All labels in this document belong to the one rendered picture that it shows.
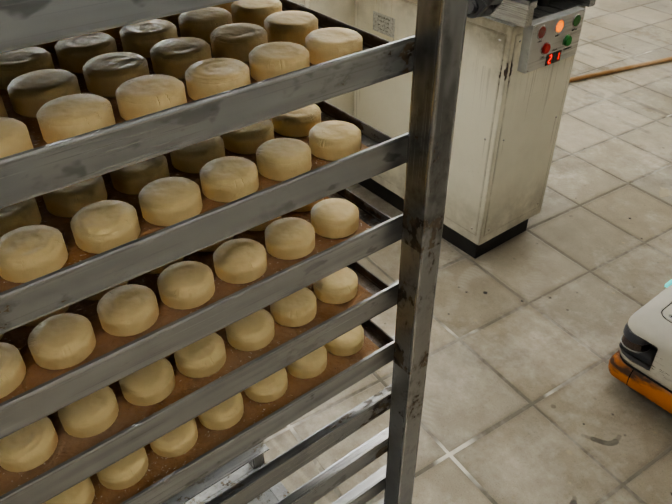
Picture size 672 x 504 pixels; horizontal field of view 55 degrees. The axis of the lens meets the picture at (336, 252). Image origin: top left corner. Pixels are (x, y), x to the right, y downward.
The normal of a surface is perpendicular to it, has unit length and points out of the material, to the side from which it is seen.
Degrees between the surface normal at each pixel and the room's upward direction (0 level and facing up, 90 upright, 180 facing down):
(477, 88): 90
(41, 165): 90
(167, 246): 90
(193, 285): 0
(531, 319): 0
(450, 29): 90
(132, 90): 0
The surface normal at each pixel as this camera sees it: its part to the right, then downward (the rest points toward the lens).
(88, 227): 0.00, -0.79
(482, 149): -0.79, 0.38
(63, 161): 0.61, 0.47
